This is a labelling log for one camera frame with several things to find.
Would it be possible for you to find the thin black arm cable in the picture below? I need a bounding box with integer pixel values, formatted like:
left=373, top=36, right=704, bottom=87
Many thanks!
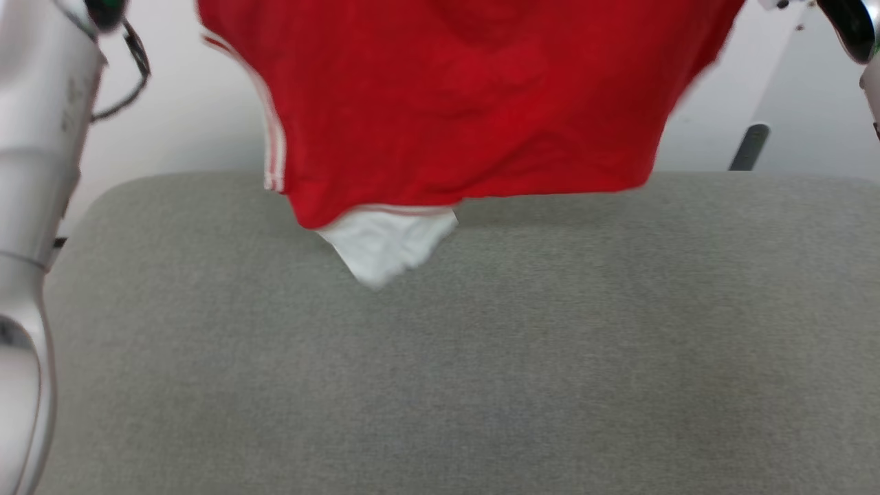
left=89, top=19, right=152, bottom=123

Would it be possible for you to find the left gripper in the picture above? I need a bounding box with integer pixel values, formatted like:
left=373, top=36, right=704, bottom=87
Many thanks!
left=82, top=0, right=131, bottom=32

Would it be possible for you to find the red and white garment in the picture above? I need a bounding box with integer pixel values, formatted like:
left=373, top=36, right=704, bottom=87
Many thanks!
left=196, top=0, right=747, bottom=289

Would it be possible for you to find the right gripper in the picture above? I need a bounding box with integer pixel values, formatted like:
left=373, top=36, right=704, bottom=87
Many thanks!
left=815, top=0, right=880, bottom=66

